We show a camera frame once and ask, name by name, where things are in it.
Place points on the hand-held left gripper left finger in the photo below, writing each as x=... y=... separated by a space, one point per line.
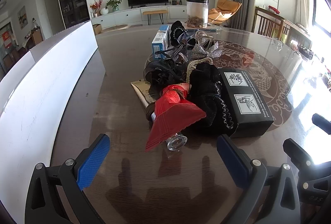
x=93 y=162

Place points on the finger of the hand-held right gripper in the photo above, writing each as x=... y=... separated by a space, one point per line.
x=293 y=149
x=322 y=122

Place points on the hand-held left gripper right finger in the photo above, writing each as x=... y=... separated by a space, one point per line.
x=230 y=159

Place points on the clear glass base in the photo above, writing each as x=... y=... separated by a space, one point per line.
x=177 y=142

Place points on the black cardboard box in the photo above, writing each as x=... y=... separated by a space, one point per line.
x=248 y=100

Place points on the brown paper packet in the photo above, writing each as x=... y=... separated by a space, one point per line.
x=143 y=91

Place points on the pearl hair comb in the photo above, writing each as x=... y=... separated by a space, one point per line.
x=192 y=65

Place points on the silver glitter bow clip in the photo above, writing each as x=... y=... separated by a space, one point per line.
x=206 y=51

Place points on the black hair claw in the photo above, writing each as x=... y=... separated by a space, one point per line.
x=161 y=71

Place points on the clear hair claw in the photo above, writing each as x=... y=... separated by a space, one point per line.
x=204 y=38

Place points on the blue and white box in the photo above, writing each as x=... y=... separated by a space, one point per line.
x=159 y=44

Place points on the brown glass-topped desktop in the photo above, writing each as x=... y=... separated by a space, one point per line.
x=124 y=100

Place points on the clear acrylic stand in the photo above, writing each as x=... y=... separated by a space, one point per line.
x=276 y=44

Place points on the white panel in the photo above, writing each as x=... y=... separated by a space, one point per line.
x=38 y=89

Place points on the wooden chair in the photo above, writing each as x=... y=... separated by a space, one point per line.
x=266 y=21
x=292 y=30

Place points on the black slim hair clip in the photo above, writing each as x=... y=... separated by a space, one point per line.
x=181 y=45

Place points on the black scrunchie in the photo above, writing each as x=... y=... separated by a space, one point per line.
x=177 y=30

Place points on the white television cabinet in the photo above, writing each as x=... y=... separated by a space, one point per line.
x=121 y=16

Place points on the orange lounge chair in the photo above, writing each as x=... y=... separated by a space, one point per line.
x=225 y=8

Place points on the clear plastic jar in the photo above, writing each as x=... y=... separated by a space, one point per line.
x=197 y=12

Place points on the round white vase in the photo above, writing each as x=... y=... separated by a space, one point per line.
x=104 y=11

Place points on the red flower plant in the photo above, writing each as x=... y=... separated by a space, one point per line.
x=95 y=5

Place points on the green potted plant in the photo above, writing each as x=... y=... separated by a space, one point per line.
x=114 y=3

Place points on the wooden bench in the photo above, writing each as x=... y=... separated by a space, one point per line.
x=155 y=12

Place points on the framed wall painting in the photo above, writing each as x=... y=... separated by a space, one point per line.
x=22 y=16

